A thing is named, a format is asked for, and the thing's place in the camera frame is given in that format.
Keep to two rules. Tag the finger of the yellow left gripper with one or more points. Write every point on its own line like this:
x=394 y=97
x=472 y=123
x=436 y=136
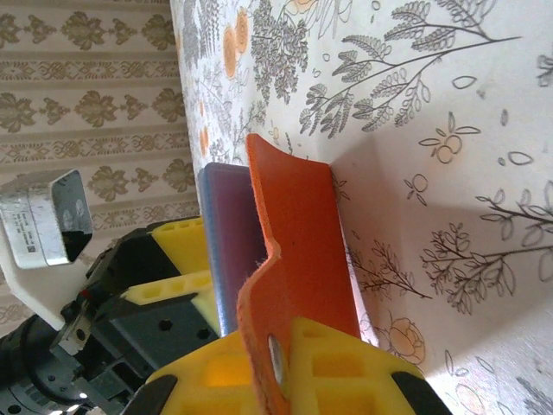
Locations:
x=203 y=298
x=183 y=246

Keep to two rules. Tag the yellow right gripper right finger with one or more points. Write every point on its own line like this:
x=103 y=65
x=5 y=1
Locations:
x=345 y=380

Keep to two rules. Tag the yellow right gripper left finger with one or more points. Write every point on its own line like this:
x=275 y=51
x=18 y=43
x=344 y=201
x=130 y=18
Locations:
x=207 y=380

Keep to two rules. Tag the floral table cover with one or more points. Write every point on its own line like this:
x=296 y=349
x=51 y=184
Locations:
x=432 y=129

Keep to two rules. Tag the white left camera bracket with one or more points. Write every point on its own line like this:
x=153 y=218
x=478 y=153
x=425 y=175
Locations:
x=30 y=294

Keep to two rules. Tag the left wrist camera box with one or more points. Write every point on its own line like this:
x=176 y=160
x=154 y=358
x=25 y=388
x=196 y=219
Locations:
x=39 y=220

